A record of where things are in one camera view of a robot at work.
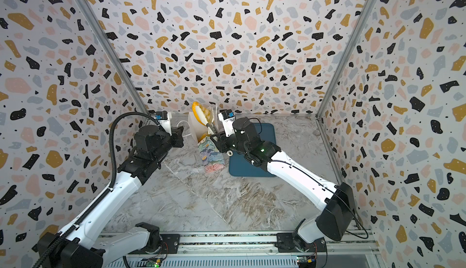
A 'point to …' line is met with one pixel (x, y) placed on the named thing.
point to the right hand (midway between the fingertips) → (209, 133)
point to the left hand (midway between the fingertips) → (181, 124)
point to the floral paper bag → (211, 154)
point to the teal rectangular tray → (239, 165)
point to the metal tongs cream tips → (213, 130)
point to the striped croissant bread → (205, 112)
